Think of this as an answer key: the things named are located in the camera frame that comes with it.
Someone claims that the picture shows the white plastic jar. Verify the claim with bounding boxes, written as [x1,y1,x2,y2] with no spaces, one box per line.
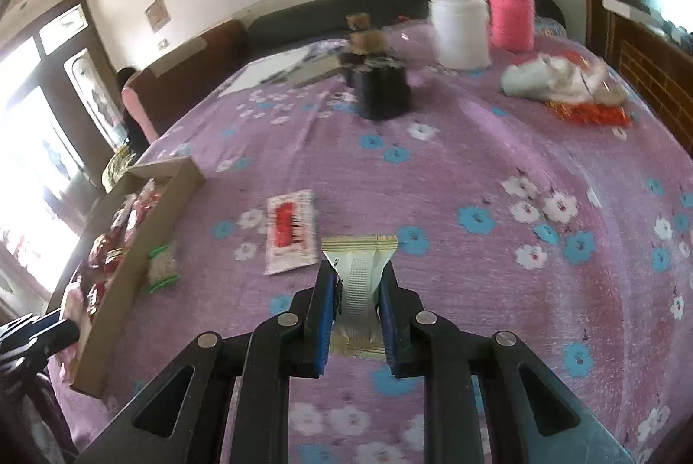
[427,0,492,69]

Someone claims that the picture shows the plain red snack packet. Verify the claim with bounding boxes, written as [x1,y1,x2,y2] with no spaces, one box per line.
[135,179,164,222]

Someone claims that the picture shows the brick pattern wooden panel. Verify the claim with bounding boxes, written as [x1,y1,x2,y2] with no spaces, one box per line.
[601,0,693,162]

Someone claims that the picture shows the small wall picture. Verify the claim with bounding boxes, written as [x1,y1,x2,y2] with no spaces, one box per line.
[145,0,170,32]

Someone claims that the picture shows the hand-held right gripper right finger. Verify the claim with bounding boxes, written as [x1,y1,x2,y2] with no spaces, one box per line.
[378,263,635,464]

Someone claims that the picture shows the white paper sheets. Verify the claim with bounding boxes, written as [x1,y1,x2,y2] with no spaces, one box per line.
[217,47,316,97]

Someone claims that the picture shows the cardboard box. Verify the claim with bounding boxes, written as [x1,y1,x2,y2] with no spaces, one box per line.
[70,157,205,397]

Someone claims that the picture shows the dark sofa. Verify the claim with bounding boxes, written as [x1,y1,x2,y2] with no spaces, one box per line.
[246,0,567,64]

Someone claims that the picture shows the small snack packet green ends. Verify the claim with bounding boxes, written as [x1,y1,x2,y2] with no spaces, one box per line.
[142,241,181,294]

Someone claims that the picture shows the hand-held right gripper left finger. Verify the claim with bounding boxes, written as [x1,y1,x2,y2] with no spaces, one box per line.
[81,259,341,464]

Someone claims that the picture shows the grey notebook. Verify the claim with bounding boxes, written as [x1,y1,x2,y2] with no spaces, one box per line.
[292,58,345,89]

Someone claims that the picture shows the brown chair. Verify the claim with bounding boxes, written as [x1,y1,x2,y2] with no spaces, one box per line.
[133,20,247,140]

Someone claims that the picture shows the pink bottle knitted sleeve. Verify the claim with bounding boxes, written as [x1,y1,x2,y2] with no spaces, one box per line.
[484,0,537,50]

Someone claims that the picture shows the pale green snack packet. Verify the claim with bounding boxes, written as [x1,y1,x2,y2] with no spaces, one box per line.
[321,235,398,362]

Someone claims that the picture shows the white snack packet red label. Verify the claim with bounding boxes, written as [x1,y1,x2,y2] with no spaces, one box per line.
[263,189,318,276]

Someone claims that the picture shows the black grinder wooden knob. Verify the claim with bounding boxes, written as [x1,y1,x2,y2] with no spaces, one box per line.
[338,36,412,121]

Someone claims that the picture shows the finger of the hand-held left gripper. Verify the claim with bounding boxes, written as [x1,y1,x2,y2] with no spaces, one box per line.
[0,313,80,362]

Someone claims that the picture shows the white window sill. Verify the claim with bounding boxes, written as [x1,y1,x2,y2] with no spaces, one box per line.
[602,0,664,23]

